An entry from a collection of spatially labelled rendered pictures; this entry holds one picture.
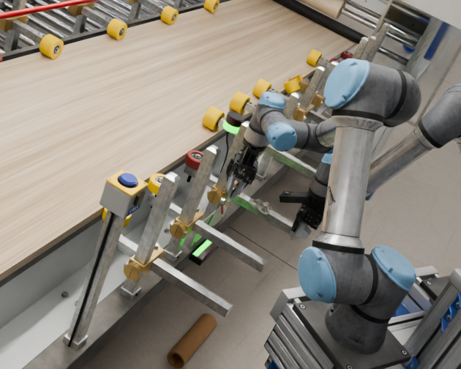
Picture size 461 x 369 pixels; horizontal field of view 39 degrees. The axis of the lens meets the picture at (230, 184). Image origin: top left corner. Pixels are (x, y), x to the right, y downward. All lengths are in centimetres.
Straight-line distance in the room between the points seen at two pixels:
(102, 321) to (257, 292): 157
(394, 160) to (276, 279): 170
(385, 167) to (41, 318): 105
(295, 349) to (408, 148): 62
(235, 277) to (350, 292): 193
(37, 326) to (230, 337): 129
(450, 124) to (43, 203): 111
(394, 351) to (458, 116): 63
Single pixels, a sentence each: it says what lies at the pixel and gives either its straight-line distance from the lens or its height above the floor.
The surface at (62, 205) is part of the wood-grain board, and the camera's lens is 189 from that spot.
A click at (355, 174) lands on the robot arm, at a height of 142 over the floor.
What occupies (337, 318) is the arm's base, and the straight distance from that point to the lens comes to 160.
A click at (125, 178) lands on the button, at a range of 146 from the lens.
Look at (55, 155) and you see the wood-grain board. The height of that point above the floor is 90.
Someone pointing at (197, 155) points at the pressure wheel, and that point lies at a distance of 231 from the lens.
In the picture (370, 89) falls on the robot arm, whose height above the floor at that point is 158.
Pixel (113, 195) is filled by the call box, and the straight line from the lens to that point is 146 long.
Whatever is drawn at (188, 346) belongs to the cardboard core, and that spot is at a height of 8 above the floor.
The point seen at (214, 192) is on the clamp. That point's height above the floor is 86.
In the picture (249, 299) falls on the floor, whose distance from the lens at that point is 327.
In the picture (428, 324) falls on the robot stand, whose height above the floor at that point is 109.
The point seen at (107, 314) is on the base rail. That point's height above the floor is 70.
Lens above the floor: 202
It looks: 30 degrees down
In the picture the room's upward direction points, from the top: 23 degrees clockwise
